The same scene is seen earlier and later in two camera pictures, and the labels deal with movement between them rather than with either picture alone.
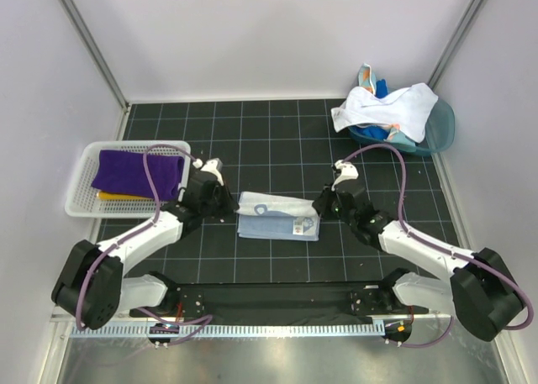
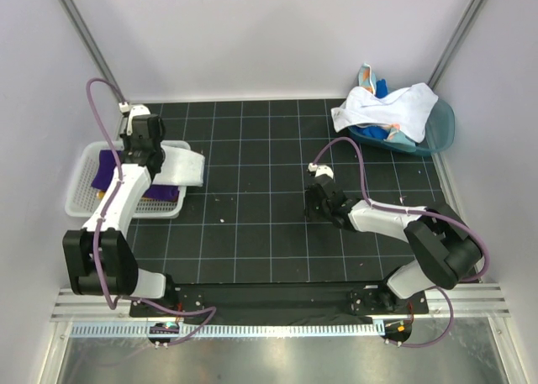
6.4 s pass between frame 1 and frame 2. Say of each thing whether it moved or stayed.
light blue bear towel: moved
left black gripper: moved
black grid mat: stayed
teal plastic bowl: stayed
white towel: stayed
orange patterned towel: stayed
